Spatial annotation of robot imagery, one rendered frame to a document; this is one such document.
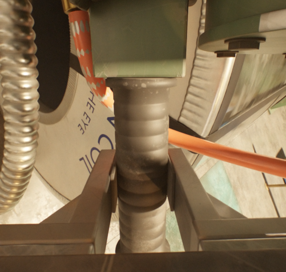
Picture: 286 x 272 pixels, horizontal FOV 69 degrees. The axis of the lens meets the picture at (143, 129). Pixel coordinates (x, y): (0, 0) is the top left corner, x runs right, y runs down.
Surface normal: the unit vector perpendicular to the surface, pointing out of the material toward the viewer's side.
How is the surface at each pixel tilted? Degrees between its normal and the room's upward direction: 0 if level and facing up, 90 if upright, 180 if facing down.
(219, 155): 79
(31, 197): 0
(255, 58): 36
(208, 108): 90
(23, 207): 0
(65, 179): 90
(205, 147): 63
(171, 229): 0
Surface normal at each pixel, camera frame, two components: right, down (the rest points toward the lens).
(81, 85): -0.67, 0.27
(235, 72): 0.73, 0.37
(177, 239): 0.65, -0.24
